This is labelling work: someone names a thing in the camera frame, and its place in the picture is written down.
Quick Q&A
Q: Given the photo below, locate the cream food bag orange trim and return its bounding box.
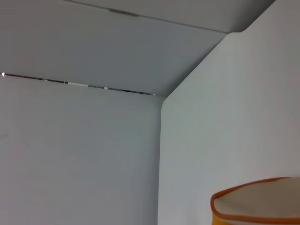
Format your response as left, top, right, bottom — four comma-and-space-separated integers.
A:
210, 177, 300, 225

